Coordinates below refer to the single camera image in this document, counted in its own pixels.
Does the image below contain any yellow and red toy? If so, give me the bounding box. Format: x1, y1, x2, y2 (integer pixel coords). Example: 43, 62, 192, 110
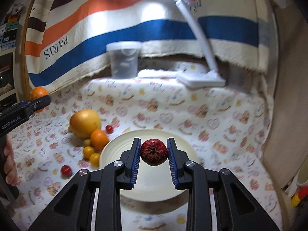
291, 186, 308, 207

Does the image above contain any striped blanket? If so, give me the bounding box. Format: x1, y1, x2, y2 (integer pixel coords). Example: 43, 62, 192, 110
25, 0, 270, 93

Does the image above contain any large yellow grapefruit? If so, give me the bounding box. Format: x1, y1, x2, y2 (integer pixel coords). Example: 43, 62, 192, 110
69, 109, 101, 139

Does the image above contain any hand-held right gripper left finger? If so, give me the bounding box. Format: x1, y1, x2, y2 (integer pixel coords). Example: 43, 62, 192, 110
28, 138, 142, 231

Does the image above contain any white flat device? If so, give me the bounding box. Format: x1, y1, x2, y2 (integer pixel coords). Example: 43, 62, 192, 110
137, 69, 180, 79

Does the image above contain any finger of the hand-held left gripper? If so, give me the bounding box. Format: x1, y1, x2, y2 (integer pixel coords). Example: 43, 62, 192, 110
20, 94, 51, 119

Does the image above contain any clear plastic lidded container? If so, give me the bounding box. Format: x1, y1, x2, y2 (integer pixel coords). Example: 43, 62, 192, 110
106, 41, 141, 79

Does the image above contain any orange mandarin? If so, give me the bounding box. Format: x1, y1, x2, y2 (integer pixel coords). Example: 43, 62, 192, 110
90, 129, 109, 151
28, 87, 50, 113

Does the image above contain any bear printed cloth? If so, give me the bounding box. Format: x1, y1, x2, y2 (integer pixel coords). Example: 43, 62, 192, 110
7, 61, 284, 231

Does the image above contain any cream round plate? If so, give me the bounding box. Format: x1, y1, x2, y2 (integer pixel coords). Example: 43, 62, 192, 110
99, 129, 200, 201

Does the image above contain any white desk lamp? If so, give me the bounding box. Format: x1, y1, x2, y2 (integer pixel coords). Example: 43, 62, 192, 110
100, 0, 227, 88

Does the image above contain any person's left hand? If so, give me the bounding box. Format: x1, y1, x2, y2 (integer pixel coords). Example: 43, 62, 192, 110
3, 136, 18, 186

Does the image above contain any shelf with storage boxes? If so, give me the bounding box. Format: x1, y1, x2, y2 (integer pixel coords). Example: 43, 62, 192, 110
0, 2, 27, 106

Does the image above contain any white cup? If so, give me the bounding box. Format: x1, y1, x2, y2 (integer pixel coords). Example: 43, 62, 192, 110
296, 166, 308, 188

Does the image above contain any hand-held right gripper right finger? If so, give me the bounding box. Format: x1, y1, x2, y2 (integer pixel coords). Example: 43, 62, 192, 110
167, 138, 281, 231

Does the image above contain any red strawberry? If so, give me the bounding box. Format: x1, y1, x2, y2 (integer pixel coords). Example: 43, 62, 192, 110
141, 139, 168, 166

